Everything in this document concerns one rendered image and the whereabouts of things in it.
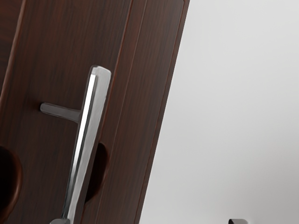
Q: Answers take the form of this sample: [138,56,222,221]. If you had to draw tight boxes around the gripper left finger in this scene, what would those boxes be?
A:
[49,217,71,224]

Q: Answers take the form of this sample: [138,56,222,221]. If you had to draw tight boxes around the dark brown wooden cabinet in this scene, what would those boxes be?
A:
[0,0,191,224]

